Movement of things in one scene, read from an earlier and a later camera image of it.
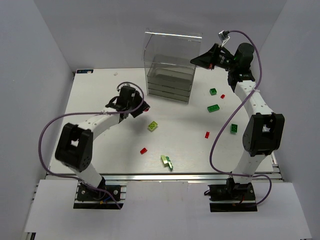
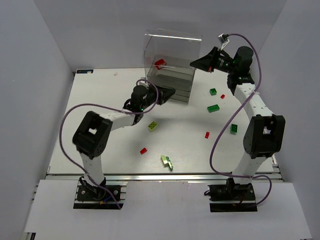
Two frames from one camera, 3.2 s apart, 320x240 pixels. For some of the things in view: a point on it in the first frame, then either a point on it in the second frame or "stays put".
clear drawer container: x=167 y=55 stays put
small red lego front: x=143 y=151 stays put
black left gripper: x=136 y=108 -> x=159 y=95
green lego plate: x=213 y=108 stays put
